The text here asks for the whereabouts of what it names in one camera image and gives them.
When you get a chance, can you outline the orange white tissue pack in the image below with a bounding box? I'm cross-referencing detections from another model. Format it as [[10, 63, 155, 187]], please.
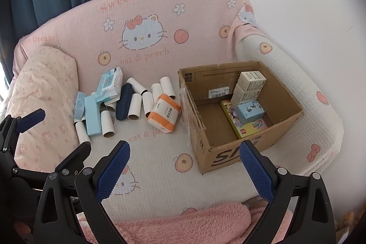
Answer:
[[147, 93, 181, 132]]

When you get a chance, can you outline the brown fuzzy object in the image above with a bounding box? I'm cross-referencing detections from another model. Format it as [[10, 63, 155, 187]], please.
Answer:
[[339, 211, 356, 237]]

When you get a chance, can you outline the white carton box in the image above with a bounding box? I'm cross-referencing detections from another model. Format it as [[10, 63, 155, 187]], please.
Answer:
[[230, 84, 262, 107], [238, 71, 267, 91]]

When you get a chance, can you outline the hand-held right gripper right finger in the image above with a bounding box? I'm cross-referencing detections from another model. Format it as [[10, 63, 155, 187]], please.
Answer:
[[240, 140, 336, 244]]

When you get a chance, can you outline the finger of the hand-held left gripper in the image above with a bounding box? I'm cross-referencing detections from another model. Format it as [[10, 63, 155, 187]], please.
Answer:
[[54, 142, 92, 174], [0, 108, 46, 172]]

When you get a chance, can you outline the light blue printed carton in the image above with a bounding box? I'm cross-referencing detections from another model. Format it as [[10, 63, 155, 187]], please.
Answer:
[[236, 100, 266, 125]]

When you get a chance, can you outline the cream floral pillow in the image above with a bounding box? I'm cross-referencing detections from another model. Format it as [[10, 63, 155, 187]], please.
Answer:
[[7, 45, 81, 173]]

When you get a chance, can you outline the pile of white paper tubes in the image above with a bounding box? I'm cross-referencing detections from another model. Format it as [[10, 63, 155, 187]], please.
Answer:
[[74, 77, 177, 146]]

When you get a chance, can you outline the pink Hello Kitty blanket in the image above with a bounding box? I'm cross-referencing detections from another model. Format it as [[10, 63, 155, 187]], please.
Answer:
[[6, 0, 344, 244]]

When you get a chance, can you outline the pale blue printed packet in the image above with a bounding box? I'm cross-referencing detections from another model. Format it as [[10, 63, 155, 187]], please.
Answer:
[[73, 91, 87, 121]]

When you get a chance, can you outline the plain light blue box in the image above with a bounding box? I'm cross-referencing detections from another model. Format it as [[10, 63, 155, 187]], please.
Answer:
[[84, 95, 102, 137]]

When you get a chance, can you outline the blue wet wipes pack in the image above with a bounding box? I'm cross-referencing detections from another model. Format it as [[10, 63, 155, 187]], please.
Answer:
[[94, 67, 124, 104]]

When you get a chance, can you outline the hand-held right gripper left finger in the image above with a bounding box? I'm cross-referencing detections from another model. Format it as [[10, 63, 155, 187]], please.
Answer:
[[33, 140, 131, 244]]

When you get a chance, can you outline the navy glasses case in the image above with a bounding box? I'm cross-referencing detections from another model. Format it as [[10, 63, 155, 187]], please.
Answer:
[[115, 83, 134, 121]]

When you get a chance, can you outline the cardboard box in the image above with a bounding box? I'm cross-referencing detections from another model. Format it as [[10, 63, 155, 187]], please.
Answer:
[[179, 60, 304, 174]]

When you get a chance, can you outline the colourful cartoon flat box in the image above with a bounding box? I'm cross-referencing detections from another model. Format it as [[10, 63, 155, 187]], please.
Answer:
[[220, 99, 268, 139]]

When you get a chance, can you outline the pink fluffy blanket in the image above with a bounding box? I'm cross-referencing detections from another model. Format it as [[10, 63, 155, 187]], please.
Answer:
[[77, 202, 272, 244]]

